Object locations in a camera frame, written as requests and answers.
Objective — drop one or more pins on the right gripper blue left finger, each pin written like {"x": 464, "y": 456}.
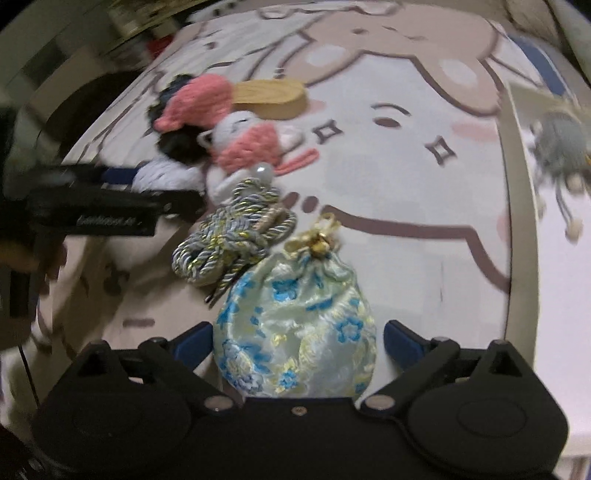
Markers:
{"x": 173, "y": 362}

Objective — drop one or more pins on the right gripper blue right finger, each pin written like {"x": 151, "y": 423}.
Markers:
{"x": 423, "y": 362}

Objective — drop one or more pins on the white crochet piece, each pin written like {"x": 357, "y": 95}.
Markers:
{"x": 163, "y": 174}

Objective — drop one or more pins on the floral brocade drawstring pouch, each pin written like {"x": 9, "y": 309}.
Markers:
{"x": 297, "y": 324}

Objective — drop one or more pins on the pink crochet doll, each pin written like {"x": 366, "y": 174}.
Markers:
{"x": 240, "y": 145}

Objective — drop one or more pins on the grey crochet spider toy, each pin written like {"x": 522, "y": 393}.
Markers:
{"x": 561, "y": 150}

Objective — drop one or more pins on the oval wooden block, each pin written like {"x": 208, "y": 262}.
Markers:
{"x": 271, "y": 99}

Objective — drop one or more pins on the white cardboard box tray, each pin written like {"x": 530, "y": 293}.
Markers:
{"x": 549, "y": 306}

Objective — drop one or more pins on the cartoon bunny blanket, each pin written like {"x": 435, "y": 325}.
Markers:
{"x": 404, "y": 111}

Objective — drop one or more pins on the blue striped towel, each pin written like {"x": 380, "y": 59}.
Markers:
{"x": 556, "y": 71}

